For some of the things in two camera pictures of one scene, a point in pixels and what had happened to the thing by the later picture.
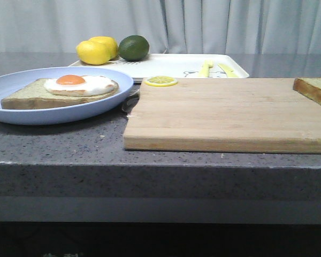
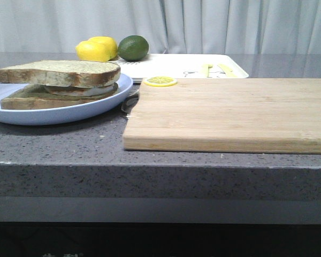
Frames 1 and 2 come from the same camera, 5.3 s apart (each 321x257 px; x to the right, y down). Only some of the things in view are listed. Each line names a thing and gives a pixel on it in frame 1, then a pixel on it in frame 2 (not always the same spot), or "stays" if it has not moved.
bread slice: x=318 y=89 -> x=59 y=73
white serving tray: x=169 y=66 stays
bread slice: x=33 y=94 stays
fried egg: x=78 y=85 stays
